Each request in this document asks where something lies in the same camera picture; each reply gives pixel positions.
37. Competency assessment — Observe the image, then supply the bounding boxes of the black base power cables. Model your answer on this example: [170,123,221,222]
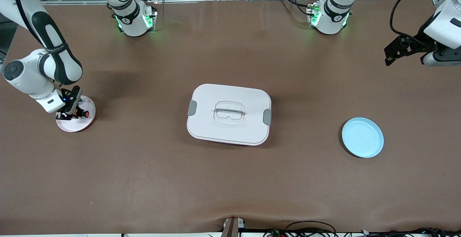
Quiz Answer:
[276,0,314,16]

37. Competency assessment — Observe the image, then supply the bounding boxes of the black cable bundle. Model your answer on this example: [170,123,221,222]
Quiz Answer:
[360,227,461,237]

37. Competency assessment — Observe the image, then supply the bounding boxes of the pink round plate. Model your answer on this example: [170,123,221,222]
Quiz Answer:
[56,95,97,133]

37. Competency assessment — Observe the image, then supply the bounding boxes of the black looped cable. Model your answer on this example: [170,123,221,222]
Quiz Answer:
[264,220,338,237]

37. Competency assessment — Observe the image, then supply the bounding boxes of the white lidded storage box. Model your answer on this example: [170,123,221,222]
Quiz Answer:
[187,83,272,146]

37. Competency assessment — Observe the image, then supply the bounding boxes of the camera mounting post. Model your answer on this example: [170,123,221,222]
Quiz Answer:
[222,216,246,237]

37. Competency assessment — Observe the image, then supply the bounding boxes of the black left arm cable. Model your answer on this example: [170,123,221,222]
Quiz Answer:
[390,0,433,42]

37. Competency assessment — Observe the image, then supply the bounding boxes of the light blue round plate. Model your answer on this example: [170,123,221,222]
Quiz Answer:
[342,117,385,158]

